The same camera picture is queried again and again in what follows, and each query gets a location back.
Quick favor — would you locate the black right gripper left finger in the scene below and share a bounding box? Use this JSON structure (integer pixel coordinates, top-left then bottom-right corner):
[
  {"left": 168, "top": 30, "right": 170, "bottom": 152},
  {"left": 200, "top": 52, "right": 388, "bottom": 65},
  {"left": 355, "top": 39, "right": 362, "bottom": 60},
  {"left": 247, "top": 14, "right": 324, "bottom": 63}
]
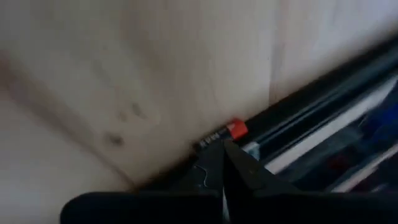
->
[{"left": 178, "top": 139, "right": 226, "bottom": 193}]

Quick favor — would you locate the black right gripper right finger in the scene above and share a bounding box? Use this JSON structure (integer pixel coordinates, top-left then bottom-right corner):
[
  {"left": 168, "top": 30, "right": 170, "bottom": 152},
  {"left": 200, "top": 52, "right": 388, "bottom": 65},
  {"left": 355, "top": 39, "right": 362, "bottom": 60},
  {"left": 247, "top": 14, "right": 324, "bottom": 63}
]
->
[{"left": 223, "top": 140, "right": 305, "bottom": 194}]

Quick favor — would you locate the black aluminium table frame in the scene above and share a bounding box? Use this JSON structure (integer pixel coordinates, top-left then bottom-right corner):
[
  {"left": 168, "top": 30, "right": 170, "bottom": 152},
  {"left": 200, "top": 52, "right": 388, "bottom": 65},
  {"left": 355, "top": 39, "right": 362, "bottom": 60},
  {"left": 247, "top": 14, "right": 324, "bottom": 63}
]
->
[{"left": 242, "top": 34, "right": 398, "bottom": 162}]

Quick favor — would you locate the black red-tipped AA battery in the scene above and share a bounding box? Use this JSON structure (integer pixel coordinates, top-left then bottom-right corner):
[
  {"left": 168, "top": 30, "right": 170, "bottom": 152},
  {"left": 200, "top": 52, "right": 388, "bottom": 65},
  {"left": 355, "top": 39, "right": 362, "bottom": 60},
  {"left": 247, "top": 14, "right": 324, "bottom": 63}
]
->
[{"left": 193, "top": 118, "right": 249, "bottom": 151}]

